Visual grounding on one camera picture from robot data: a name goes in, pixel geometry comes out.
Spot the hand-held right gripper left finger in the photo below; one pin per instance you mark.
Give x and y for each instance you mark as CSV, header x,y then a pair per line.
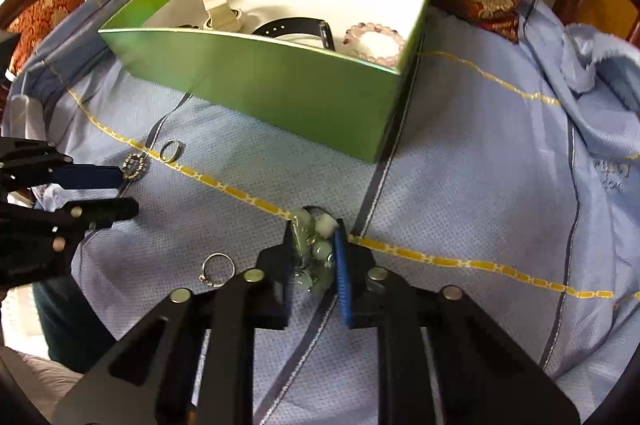
x,y
280,285

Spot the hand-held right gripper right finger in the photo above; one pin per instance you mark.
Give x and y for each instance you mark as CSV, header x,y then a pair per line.
x,y
342,277

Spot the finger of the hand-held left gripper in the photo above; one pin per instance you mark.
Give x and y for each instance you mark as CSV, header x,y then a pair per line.
x,y
107,209
90,176

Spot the jade bead ornament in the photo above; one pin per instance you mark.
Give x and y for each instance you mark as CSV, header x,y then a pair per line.
x,y
320,250

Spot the green cardboard box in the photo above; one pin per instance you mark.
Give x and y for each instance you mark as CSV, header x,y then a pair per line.
x,y
250,80

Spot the white wristwatch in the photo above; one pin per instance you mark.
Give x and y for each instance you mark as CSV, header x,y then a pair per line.
x,y
215,2

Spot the black wristwatch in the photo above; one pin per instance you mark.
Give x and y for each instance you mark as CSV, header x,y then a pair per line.
x,y
290,25

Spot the person's blue jeans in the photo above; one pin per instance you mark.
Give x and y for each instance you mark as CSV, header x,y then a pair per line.
x,y
65,325

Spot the orange patterned seat cushion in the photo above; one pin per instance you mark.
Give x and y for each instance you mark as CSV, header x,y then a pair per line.
x,y
45,15

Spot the light blue cloth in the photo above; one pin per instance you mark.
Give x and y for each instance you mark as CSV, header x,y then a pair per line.
x,y
475,155

